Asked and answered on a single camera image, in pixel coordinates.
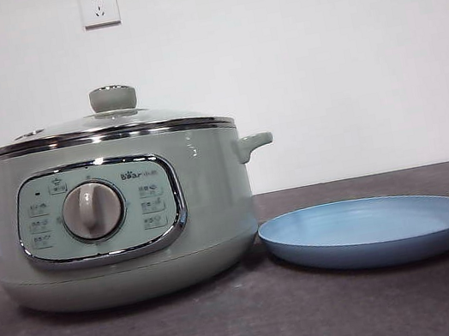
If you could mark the glass lid with green knob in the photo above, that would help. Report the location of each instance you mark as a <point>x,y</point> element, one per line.
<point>113,98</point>

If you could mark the pale green electric steamer pot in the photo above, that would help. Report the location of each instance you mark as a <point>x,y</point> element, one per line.
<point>213,204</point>

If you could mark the blue round plate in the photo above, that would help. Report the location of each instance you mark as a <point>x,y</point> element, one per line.
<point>371,233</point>

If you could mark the white wall socket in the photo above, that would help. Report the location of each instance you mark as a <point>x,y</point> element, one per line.
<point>99,7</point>

